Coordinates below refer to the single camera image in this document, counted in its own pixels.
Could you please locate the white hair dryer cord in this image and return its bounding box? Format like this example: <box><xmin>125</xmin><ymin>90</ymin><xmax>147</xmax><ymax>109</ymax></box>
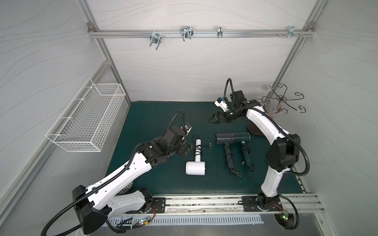
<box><xmin>191</xmin><ymin>135</ymin><xmax>212</xmax><ymax>158</ymax></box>

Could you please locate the black hair dryer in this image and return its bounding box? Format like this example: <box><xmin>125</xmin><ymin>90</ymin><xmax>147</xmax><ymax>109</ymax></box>
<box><xmin>216</xmin><ymin>133</ymin><xmax>242</xmax><ymax>177</ymax></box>

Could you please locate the white hair dryer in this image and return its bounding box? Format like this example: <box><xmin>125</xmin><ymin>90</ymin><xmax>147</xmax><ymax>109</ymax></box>
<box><xmin>185</xmin><ymin>139</ymin><xmax>206</xmax><ymax>176</ymax></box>

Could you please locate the green hair dryer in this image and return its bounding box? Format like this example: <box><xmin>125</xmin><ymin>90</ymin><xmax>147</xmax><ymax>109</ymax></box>
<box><xmin>233</xmin><ymin>132</ymin><xmax>255</xmax><ymax>173</ymax></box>

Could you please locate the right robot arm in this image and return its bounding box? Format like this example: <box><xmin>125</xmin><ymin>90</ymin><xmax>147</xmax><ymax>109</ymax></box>
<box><xmin>209</xmin><ymin>89</ymin><xmax>310</xmax><ymax>211</ymax></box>

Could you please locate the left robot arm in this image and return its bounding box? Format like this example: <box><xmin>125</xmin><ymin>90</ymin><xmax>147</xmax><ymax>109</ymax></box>
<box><xmin>41</xmin><ymin>119</ymin><xmax>193</xmax><ymax>236</ymax></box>

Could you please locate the green table mat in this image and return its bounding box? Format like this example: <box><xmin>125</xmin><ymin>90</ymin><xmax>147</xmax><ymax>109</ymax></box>
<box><xmin>107</xmin><ymin>102</ymin><xmax>270</xmax><ymax>195</ymax></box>

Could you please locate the striped ceramic mug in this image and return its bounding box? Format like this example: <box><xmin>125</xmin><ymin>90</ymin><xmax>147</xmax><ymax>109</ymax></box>
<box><xmin>118</xmin><ymin>182</ymin><xmax>133</xmax><ymax>195</ymax></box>

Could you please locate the small metal hook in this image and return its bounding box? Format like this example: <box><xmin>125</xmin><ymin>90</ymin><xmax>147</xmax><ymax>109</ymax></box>
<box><xmin>217</xmin><ymin>26</ymin><xmax>223</xmax><ymax>38</ymax></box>

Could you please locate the metal double hook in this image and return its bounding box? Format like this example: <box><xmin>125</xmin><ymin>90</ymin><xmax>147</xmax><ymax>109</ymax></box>
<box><xmin>180</xmin><ymin>26</ymin><xmax>194</xmax><ymax>41</ymax></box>

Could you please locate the metal hook clamp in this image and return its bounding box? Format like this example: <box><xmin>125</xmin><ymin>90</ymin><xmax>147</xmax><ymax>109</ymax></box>
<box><xmin>149</xmin><ymin>31</ymin><xmax>161</xmax><ymax>50</ymax></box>

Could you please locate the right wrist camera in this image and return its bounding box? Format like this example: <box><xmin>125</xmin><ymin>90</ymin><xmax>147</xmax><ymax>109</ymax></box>
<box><xmin>215</xmin><ymin>97</ymin><xmax>229</xmax><ymax>112</ymax></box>

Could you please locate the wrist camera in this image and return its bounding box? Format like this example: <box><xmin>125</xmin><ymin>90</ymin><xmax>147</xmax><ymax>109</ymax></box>
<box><xmin>215</xmin><ymin>97</ymin><xmax>229</xmax><ymax>112</ymax></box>
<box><xmin>184</xmin><ymin>123</ymin><xmax>192</xmax><ymax>135</ymax></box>

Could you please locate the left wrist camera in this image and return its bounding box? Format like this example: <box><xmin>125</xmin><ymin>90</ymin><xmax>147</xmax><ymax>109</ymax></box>
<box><xmin>184</xmin><ymin>123</ymin><xmax>192</xmax><ymax>135</ymax></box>

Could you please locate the copper wire glass rack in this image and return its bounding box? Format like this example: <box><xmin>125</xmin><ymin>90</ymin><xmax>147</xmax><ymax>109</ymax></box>
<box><xmin>257</xmin><ymin>84</ymin><xmax>307</xmax><ymax>119</ymax></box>

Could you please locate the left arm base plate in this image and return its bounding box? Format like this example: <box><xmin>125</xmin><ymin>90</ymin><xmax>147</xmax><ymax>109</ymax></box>
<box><xmin>126</xmin><ymin>197</ymin><xmax>166</xmax><ymax>214</ymax></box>

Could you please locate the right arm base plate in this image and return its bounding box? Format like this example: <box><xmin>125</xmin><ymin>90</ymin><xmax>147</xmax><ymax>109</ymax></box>
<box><xmin>238</xmin><ymin>194</ymin><xmax>283</xmax><ymax>212</ymax></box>

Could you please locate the horizontal aluminium rail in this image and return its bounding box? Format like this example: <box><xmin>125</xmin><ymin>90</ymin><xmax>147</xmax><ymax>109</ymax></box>
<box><xmin>88</xmin><ymin>29</ymin><xmax>316</xmax><ymax>39</ymax></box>

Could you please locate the white slotted cable duct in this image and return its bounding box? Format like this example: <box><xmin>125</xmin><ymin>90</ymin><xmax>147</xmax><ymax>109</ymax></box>
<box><xmin>109</xmin><ymin>214</ymin><xmax>264</xmax><ymax>227</ymax></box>

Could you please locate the white wire basket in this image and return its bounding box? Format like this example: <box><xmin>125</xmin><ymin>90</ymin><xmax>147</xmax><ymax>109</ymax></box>
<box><xmin>45</xmin><ymin>78</ymin><xmax>126</xmax><ymax>152</ymax></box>

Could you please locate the right metal hook bracket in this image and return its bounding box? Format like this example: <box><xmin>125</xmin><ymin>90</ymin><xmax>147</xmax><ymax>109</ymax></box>
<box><xmin>278</xmin><ymin>27</ymin><xmax>304</xmax><ymax>38</ymax></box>

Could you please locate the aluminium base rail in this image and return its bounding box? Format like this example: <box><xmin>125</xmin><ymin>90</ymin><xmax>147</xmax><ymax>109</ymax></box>
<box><xmin>82</xmin><ymin>193</ymin><xmax>325</xmax><ymax>217</ymax></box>

